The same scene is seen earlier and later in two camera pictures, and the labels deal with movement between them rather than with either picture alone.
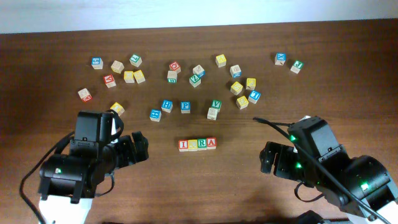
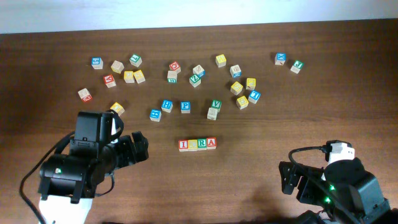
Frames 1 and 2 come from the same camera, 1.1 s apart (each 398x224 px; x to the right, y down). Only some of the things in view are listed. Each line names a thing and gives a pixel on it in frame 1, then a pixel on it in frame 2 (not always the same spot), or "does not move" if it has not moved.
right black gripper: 286,152 → 310,178
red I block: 183,145 does not move
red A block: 211,142 does not move
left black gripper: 131,157 does not move
